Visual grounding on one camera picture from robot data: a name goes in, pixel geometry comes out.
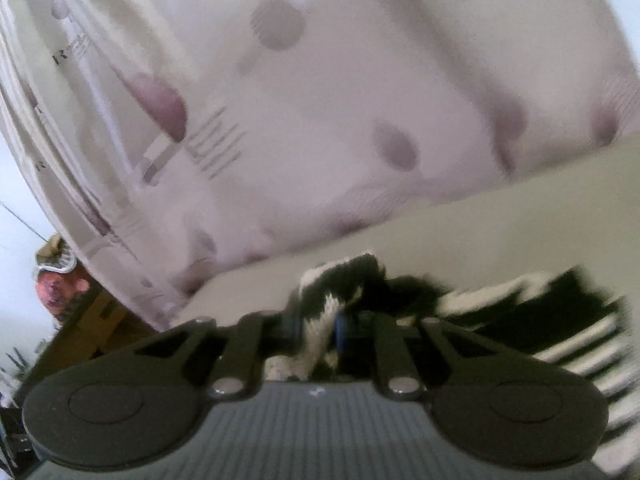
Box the lavender leaf print quilt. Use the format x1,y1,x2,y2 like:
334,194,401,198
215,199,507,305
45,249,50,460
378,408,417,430
0,0,640,333

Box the black white striped knit garment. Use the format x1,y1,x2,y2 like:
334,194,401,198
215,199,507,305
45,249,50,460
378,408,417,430
262,254,632,466

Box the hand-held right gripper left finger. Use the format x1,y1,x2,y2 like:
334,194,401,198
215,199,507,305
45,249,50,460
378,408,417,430
132,310,306,402

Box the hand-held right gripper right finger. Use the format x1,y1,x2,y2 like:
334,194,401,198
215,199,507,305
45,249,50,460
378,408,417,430
335,310,503,402

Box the wooden cabinet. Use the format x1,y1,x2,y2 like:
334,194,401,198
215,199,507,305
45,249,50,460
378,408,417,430
20,287,161,401

